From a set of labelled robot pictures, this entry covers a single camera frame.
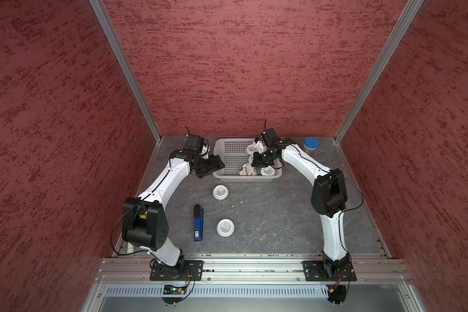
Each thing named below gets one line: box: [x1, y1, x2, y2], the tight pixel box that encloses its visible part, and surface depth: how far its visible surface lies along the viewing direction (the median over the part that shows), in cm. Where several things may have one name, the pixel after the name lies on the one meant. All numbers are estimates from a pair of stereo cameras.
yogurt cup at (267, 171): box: [260, 165, 276, 177], surface depth 97 cm
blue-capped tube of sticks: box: [303, 136, 320, 155], surface depth 94 cm
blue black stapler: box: [193, 204, 205, 242], surface depth 85 cm
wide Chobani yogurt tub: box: [239, 162, 257, 177], surface depth 99 cm
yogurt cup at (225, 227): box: [216, 218, 235, 238], surface depth 80 cm
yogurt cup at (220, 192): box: [212, 184, 229, 201], surface depth 91 cm
